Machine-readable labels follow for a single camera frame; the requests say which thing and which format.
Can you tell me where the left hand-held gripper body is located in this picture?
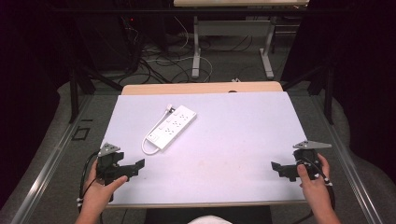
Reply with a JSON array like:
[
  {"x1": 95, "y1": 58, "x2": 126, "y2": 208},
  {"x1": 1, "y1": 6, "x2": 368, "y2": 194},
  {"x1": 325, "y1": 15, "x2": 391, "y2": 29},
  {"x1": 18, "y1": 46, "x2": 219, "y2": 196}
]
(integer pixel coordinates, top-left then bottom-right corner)
[{"x1": 96, "y1": 142, "x2": 127, "y2": 186}]

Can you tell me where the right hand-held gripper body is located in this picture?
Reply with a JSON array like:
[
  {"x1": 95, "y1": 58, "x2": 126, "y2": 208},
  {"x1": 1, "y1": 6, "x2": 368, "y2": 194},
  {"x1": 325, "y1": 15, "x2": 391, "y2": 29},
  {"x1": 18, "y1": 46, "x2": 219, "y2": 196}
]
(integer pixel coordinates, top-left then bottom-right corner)
[{"x1": 292, "y1": 140, "x2": 332, "y2": 181}]

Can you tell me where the person's right hand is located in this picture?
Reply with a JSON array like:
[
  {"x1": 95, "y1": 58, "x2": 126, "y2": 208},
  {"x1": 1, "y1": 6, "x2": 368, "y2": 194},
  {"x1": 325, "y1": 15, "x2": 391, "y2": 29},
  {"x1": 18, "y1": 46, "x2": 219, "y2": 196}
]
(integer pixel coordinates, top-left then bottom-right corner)
[{"x1": 296, "y1": 153, "x2": 332, "y2": 213}]

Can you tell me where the person's left hand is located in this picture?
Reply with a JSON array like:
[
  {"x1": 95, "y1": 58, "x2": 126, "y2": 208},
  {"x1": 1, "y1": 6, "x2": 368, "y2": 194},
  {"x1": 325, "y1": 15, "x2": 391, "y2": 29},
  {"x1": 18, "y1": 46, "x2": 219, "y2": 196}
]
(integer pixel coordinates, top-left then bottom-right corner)
[{"x1": 79, "y1": 160, "x2": 129, "y2": 217}]

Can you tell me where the white power strip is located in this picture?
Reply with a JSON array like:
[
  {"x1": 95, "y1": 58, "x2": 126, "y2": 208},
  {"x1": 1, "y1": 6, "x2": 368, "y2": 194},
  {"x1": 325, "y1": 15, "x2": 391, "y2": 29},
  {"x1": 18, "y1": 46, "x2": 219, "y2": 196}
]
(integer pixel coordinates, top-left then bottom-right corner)
[{"x1": 146, "y1": 105, "x2": 198, "y2": 154}]

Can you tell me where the white table mat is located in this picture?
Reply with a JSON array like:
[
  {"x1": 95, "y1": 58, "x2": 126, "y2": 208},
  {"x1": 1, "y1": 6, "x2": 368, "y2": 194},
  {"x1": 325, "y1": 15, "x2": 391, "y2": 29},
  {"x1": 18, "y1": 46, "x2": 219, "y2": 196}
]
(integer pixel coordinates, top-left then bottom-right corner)
[{"x1": 100, "y1": 91, "x2": 309, "y2": 206}]

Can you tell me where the person's dark clothing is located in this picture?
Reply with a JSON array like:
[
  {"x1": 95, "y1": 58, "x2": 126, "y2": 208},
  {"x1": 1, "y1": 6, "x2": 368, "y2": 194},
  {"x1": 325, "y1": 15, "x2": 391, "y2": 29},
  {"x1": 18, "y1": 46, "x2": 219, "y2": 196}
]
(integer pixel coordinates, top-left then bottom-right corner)
[{"x1": 145, "y1": 205, "x2": 274, "y2": 224}]

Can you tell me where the black metal stand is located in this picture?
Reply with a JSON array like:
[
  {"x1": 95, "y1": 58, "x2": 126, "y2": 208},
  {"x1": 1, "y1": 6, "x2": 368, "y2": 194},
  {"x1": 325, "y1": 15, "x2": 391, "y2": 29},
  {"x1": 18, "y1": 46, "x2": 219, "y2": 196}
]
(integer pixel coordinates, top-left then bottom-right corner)
[
  {"x1": 67, "y1": 60, "x2": 124, "y2": 124},
  {"x1": 280, "y1": 60, "x2": 336, "y2": 126}
]

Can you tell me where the wooden table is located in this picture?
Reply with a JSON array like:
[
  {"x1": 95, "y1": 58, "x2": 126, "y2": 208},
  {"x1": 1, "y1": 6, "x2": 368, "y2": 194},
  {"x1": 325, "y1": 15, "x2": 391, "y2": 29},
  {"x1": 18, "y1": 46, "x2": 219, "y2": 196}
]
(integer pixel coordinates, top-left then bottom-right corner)
[{"x1": 106, "y1": 80, "x2": 308, "y2": 209}]

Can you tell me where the dark curtain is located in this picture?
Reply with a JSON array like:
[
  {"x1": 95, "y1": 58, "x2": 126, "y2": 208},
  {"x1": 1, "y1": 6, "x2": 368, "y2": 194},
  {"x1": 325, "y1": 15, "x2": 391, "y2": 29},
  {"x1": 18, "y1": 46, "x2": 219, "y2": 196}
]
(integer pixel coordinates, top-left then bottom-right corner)
[
  {"x1": 0, "y1": 0, "x2": 78, "y2": 209},
  {"x1": 279, "y1": 0, "x2": 396, "y2": 185}
]

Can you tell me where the dark computer tower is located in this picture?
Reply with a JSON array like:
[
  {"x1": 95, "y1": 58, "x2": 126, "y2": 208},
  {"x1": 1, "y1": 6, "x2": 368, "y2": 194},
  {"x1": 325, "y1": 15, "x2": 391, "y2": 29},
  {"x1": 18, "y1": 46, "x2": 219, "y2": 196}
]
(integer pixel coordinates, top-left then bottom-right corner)
[{"x1": 76, "y1": 12, "x2": 143, "y2": 73}]

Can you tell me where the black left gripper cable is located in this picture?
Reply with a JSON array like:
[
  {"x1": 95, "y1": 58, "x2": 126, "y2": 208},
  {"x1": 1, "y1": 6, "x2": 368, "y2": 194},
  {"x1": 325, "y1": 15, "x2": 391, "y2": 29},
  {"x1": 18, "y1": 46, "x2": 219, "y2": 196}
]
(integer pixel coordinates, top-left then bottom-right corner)
[{"x1": 77, "y1": 150, "x2": 101, "y2": 213}]

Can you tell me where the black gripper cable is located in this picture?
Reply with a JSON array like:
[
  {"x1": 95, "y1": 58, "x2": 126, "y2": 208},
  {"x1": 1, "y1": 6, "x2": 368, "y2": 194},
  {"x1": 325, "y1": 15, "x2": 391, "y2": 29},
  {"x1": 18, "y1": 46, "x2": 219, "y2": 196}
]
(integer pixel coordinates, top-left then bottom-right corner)
[
  {"x1": 77, "y1": 150, "x2": 101, "y2": 213},
  {"x1": 292, "y1": 157, "x2": 336, "y2": 224}
]

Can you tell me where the white power strip cable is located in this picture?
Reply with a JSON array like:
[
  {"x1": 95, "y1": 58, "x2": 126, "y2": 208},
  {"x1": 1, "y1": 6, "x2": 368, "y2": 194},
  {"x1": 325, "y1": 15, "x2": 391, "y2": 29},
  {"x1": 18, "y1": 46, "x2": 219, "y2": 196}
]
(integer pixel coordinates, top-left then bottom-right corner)
[{"x1": 141, "y1": 108, "x2": 172, "y2": 156}]

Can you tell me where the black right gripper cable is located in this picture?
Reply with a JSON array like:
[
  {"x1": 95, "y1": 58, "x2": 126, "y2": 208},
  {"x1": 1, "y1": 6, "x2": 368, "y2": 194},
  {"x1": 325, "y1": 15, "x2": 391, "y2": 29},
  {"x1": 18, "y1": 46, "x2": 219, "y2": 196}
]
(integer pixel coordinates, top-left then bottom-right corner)
[{"x1": 292, "y1": 157, "x2": 336, "y2": 224}]

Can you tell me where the aluminium floor rail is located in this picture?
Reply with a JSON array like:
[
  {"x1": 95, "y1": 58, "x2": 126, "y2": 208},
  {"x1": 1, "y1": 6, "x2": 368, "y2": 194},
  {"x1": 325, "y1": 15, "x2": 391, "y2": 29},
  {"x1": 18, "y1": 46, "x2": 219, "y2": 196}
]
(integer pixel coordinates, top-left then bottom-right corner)
[
  {"x1": 311, "y1": 94, "x2": 385, "y2": 224},
  {"x1": 9, "y1": 94, "x2": 95, "y2": 224}
]

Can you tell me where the black floor cable bundle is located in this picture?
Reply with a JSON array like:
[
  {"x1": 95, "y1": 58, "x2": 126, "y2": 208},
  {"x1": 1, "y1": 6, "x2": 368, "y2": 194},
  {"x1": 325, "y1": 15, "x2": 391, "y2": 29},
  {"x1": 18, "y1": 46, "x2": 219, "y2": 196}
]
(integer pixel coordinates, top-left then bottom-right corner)
[{"x1": 118, "y1": 18, "x2": 195, "y2": 86}]

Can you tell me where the white floor cable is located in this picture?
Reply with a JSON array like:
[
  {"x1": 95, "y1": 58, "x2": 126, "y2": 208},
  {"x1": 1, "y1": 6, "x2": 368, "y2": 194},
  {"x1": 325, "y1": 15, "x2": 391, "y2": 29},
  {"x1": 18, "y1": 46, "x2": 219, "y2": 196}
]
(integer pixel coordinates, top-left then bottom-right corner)
[{"x1": 145, "y1": 15, "x2": 215, "y2": 84}]

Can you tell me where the white metal frame desk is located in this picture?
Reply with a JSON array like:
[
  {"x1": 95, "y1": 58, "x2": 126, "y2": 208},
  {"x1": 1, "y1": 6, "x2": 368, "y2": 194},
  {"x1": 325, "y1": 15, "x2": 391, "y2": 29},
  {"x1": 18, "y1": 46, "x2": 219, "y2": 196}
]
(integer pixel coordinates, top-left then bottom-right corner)
[{"x1": 173, "y1": 0, "x2": 310, "y2": 80}]

